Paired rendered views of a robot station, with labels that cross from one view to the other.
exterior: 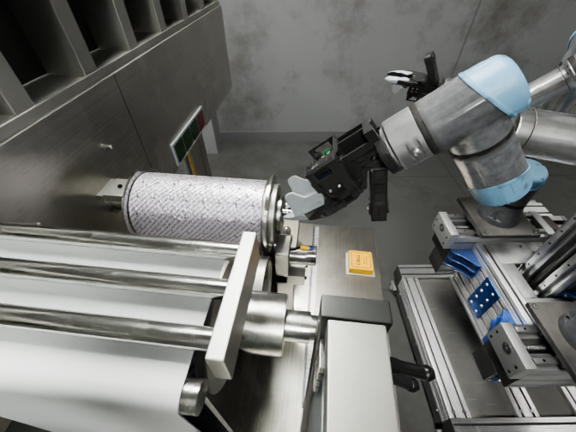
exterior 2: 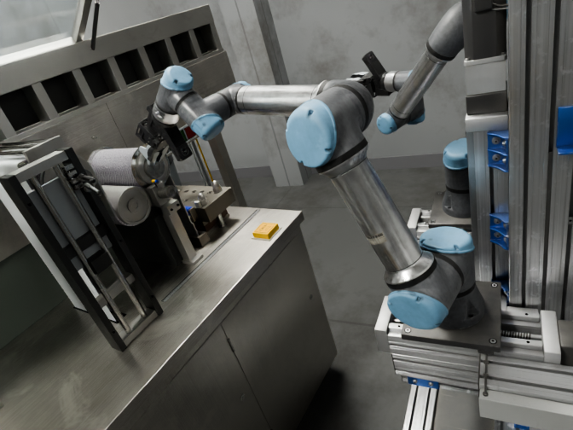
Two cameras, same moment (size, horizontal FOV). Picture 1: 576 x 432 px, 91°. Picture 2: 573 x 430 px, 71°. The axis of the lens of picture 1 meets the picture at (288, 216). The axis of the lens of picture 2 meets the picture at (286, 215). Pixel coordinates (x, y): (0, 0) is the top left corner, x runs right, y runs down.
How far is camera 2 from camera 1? 1.10 m
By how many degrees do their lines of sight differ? 31
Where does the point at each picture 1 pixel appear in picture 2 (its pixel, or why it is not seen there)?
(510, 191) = (198, 128)
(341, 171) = (143, 129)
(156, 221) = (99, 170)
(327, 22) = (409, 32)
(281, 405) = not seen: hidden behind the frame
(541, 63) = not seen: outside the picture
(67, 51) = (81, 94)
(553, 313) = not seen: hidden behind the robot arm
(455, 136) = (164, 103)
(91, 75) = (91, 104)
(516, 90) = (166, 79)
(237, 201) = (126, 155)
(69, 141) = (72, 132)
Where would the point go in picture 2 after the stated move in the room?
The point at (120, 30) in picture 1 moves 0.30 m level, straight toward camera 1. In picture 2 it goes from (116, 81) to (83, 100)
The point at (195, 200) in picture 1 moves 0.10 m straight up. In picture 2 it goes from (112, 157) to (98, 128)
